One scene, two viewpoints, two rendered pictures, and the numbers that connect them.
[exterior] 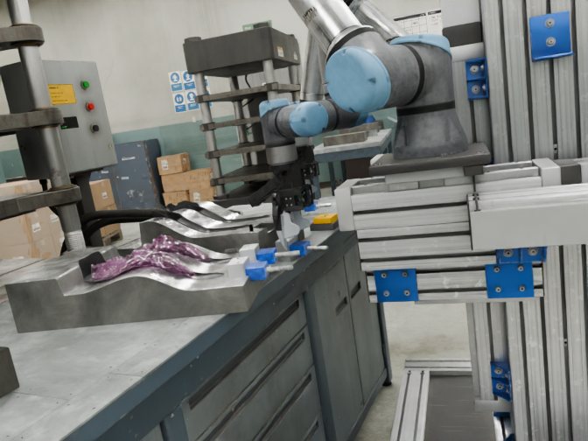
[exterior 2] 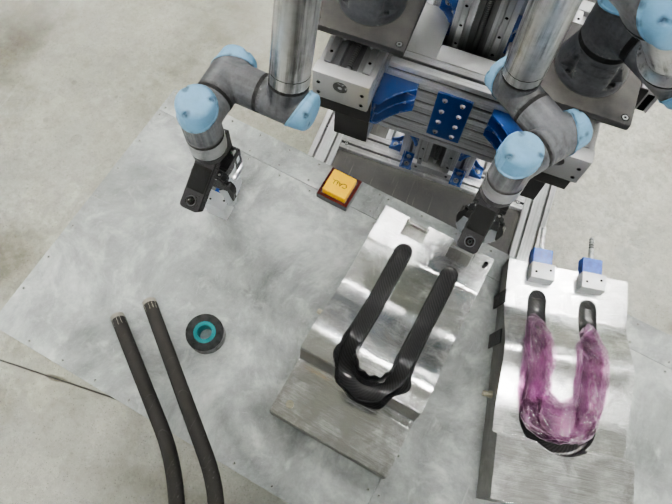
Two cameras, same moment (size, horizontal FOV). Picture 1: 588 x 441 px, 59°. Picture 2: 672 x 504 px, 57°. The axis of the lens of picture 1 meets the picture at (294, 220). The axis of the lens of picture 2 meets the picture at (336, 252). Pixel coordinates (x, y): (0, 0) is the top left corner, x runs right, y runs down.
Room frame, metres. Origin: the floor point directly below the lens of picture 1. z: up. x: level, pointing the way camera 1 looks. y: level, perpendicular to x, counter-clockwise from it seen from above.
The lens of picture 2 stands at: (1.62, 0.57, 2.11)
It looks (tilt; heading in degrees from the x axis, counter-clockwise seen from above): 69 degrees down; 268
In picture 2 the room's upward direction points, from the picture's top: 4 degrees clockwise
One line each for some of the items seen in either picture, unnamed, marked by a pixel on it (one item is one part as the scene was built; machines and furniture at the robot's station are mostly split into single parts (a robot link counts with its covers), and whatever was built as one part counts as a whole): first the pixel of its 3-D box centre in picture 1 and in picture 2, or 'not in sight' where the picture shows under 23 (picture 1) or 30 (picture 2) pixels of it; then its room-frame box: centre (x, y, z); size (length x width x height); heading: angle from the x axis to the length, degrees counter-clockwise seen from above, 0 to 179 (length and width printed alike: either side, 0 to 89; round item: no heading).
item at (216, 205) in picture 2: (313, 206); (228, 188); (1.86, -0.08, 0.83); 0.13 x 0.05 x 0.05; 68
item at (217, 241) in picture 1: (206, 231); (385, 332); (1.49, 0.26, 0.87); 0.50 x 0.26 x 0.14; 63
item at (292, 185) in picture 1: (290, 186); (493, 199); (1.29, 0.00, 0.99); 0.09 x 0.08 x 0.12; 65
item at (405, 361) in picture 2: (205, 215); (396, 322); (1.48, 0.25, 0.92); 0.35 x 0.16 x 0.09; 63
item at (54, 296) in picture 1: (148, 276); (560, 382); (1.14, 0.34, 0.86); 0.50 x 0.26 x 0.11; 81
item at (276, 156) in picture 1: (282, 155); (501, 183); (1.29, 0.00, 1.07); 0.08 x 0.08 x 0.05
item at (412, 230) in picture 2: not in sight; (414, 233); (1.43, 0.03, 0.87); 0.05 x 0.05 x 0.04; 63
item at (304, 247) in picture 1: (304, 248); not in sight; (1.28, -0.01, 0.83); 0.13 x 0.05 x 0.05; 65
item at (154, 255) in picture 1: (147, 257); (564, 376); (1.14, 0.34, 0.90); 0.26 x 0.18 x 0.08; 81
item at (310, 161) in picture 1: (303, 163); (214, 158); (1.86, -0.06, 0.99); 0.09 x 0.08 x 0.12; 68
